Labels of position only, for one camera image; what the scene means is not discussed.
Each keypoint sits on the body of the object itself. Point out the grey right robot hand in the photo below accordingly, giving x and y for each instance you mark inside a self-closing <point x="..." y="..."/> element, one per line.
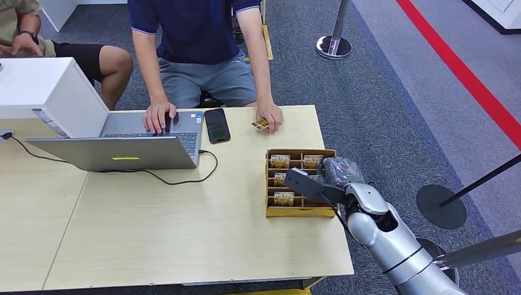
<point x="342" y="171"/>

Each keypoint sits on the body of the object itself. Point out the gold hotel card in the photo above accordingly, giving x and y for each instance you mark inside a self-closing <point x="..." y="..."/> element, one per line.
<point x="280" y="161"/>
<point x="312" y="162"/>
<point x="260" y="124"/>
<point x="283" y="198"/>
<point x="279" y="180"/>

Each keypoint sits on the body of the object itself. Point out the person's left forearm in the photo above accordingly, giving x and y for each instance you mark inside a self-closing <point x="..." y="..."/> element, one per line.
<point x="258" y="69"/>

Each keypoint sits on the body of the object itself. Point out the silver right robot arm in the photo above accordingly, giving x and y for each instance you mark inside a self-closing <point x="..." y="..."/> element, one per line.
<point x="390" y="240"/>

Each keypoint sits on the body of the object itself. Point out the person's right forearm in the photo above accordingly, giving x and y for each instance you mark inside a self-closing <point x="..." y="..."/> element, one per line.
<point x="150" y="73"/>

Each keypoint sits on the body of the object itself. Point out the wooden card holder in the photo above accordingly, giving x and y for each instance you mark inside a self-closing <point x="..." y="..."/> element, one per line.
<point x="299" y="211"/>

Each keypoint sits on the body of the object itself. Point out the person's left hand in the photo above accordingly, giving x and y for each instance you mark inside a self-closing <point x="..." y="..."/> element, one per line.
<point x="272" y="115"/>

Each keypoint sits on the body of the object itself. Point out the person's right hand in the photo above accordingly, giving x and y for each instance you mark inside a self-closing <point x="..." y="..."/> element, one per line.
<point x="156" y="114"/>

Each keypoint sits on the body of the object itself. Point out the person in blue shirt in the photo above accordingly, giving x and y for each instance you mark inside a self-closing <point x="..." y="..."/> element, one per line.
<point x="199" y="32"/>

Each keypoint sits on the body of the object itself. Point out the person in olive shirt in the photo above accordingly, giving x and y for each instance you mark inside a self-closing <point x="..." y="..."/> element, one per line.
<point x="85" y="57"/>

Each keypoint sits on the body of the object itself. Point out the olive-shirt person's hand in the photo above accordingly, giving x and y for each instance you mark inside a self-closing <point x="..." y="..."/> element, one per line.
<point x="26" y="44"/>

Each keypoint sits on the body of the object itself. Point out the black stanchion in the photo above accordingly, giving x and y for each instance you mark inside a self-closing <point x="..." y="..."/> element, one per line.
<point x="439" y="209"/>

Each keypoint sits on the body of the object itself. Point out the upright chrome stanchion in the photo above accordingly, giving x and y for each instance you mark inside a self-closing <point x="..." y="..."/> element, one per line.
<point x="333" y="47"/>

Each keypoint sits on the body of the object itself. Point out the black smartphone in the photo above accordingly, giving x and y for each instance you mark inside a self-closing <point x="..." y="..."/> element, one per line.
<point x="217" y="126"/>

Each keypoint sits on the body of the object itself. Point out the yellow object under table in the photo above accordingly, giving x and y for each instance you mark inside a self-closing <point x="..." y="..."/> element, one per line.
<point x="281" y="292"/>

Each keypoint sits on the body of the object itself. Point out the yellow floor marker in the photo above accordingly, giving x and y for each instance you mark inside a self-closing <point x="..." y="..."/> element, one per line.
<point x="267" y="44"/>

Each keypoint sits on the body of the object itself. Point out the black stool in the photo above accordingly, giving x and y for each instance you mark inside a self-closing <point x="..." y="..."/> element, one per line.
<point x="207" y="101"/>

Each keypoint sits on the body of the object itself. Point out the large chrome stanchion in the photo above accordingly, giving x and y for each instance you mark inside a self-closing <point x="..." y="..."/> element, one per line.
<point x="480" y="248"/>

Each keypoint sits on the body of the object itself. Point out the grey laptop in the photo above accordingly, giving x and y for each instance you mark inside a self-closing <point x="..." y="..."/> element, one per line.
<point x="122" y="154"/>

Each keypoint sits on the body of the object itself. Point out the white counter with black base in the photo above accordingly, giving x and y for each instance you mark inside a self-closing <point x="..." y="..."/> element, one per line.
<point x="500" y="12"/>

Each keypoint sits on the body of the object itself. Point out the white box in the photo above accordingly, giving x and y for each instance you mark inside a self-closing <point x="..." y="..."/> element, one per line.
<point x="38" y="85"/>

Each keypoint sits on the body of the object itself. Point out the white cabinet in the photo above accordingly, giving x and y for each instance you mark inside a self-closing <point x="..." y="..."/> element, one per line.
<point x="61" y="12"/>

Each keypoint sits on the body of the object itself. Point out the black wristwatch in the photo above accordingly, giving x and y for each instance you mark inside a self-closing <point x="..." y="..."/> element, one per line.
<point x="30" y="34"/>

